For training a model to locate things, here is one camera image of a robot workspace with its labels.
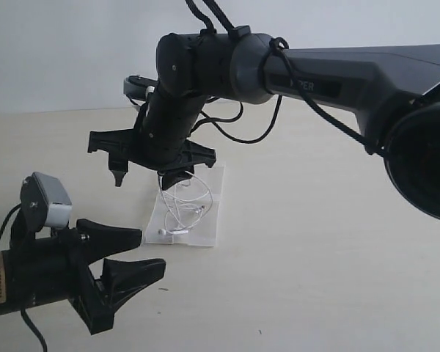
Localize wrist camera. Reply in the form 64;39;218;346
20;172;72;232
123;75;158;102

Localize black left camera cable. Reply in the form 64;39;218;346
0;205;48;352

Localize white wired earphones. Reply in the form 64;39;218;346
157;174;214;236

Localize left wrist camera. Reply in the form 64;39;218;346
20;172;72;232

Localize clear plastic storage case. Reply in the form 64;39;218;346
144;165;225;247

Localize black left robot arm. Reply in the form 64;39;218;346
0;219;166;334

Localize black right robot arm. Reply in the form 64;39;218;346
88;31;440;220

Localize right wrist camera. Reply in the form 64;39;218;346
123;75;158;102

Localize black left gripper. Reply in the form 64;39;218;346
51;219;166;326

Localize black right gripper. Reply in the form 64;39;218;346
88;91;216;190

